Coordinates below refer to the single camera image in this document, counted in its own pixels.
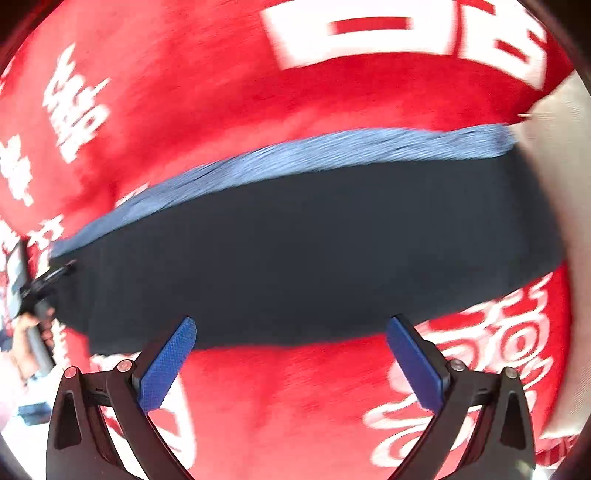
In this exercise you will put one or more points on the red blanket with white print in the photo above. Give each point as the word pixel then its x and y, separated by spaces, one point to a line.
pixel 105 99

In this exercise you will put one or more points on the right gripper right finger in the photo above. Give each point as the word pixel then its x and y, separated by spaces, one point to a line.
pixel 502 443

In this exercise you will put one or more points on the person's left hand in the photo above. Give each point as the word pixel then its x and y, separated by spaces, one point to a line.
pixel 21 353

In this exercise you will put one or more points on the black pants with patterned cuff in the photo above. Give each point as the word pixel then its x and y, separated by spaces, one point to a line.
pixel 313 240

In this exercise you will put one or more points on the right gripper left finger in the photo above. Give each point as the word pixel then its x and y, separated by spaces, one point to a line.
pixel 79 445

